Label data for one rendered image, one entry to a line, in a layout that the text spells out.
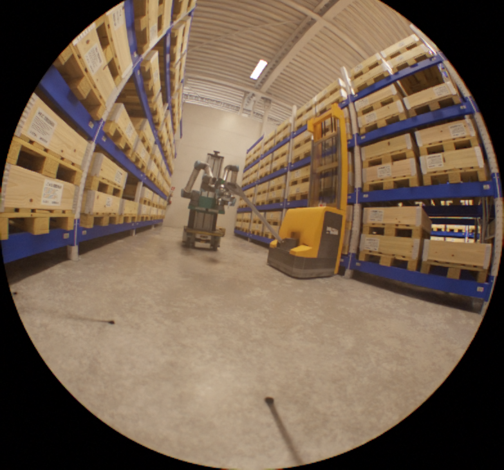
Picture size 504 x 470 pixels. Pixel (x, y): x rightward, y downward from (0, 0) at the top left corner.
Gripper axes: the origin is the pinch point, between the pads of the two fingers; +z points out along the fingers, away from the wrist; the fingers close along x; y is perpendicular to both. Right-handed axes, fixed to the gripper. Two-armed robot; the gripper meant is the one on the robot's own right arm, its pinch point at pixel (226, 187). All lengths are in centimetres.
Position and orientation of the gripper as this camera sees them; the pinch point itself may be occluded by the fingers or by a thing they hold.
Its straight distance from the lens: 201.1
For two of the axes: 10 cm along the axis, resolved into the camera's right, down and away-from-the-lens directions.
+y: 0.7, 2.5, 9.7
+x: -4.8, 8.6, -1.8
